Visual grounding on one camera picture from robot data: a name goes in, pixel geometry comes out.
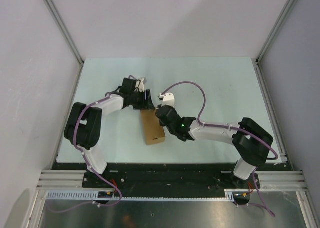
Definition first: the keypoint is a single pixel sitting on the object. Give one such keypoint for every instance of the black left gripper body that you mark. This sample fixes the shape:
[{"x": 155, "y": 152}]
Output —
[{"x": 138, "y": 101}]

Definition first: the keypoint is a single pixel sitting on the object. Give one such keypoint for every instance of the brown cardboard express box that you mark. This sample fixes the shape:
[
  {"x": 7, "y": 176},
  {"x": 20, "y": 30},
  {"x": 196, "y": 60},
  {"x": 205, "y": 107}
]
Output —
[{"x": 153, "y": 132}]

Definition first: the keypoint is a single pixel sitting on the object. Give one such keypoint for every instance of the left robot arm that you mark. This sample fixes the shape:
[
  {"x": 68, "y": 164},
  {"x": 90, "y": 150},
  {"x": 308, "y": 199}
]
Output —
[{"x": 84, "y": 124}]

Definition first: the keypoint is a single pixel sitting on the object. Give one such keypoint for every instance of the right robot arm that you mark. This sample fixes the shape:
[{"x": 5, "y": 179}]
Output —
[{"x": 252, "y": 142}]

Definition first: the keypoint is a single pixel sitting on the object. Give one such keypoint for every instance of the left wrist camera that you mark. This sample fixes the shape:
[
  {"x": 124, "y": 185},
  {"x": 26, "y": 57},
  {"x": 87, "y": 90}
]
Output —
[{"x": 141, "y": 84}]

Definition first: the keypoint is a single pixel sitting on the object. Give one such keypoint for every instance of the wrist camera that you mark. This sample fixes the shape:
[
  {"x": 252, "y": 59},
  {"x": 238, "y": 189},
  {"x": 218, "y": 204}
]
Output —
[
  {"x": 141, "y": 84},
  {"x": 166, "y": 99}
]

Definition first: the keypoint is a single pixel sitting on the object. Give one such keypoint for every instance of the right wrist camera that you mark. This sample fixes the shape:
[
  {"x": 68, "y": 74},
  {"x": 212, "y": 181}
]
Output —
[{"x": 166, "y": 99}]

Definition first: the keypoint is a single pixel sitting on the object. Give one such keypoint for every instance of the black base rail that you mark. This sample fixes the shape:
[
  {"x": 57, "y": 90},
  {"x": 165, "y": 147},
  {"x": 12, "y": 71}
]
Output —
[{"x": 199, "y": 180}]

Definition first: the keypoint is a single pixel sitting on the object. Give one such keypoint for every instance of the grey slotted cable duct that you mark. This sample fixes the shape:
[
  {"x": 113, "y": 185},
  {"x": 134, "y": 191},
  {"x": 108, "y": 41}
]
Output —
[{"x": 97, "y": 195}]

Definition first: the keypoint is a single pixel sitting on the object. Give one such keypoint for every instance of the left aluminium frame post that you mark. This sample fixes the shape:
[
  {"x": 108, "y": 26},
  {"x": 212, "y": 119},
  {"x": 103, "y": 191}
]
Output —
[{"x": 64, "y": 30}]

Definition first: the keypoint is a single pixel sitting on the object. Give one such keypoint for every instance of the aluminium frame post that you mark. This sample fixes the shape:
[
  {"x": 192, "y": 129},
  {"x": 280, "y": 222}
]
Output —
[
  {"x": 64, "y": 30},
  {"x": 283, "y": 16}
]

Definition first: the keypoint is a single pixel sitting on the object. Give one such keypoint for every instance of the aluminium front cross rail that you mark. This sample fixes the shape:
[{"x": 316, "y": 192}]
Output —
[{"x": 269, "y": 180}]

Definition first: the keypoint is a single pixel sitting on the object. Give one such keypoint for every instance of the right aluminium frame post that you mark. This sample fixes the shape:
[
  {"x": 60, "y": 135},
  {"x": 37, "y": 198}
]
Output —
[{"x": 283, "y": 16}]

